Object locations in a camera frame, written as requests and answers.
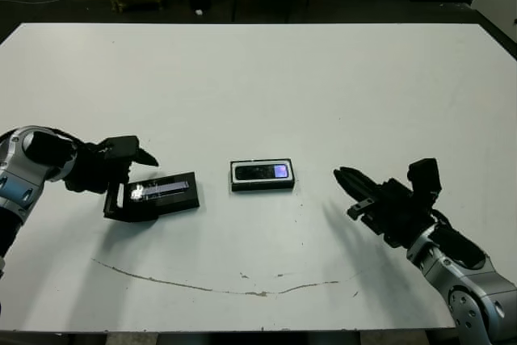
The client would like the black printed box lid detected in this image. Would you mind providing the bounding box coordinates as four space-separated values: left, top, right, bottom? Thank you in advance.
103 170 202 225

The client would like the black box base white insert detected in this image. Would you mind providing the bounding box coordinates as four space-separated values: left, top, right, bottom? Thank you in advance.
229 156 298 193

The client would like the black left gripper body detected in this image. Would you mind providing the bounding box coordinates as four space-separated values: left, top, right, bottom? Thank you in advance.
64 141 137 195

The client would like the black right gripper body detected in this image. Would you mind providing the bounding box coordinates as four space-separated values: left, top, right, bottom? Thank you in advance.
347 178 435 247

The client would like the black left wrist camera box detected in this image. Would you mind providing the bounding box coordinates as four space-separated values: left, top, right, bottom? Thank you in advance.
102 135 140 161

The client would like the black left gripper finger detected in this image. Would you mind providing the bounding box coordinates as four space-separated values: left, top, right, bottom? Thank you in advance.
134 147 160 166
103 183 124 219

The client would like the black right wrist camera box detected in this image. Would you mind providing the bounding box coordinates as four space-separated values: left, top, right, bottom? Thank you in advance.
406 157 442 201

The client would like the black phone-like camera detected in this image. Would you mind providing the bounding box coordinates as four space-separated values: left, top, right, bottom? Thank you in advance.
234 163 292 182

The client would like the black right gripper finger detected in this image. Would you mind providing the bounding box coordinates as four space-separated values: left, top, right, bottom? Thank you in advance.
338 166 381 200
333 170 371 203

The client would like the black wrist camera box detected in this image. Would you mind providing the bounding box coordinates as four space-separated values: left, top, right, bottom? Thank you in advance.
406 157 442 201
102 135 140 161

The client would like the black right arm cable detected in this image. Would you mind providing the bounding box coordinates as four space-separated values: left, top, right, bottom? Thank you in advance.
430 208 454 228

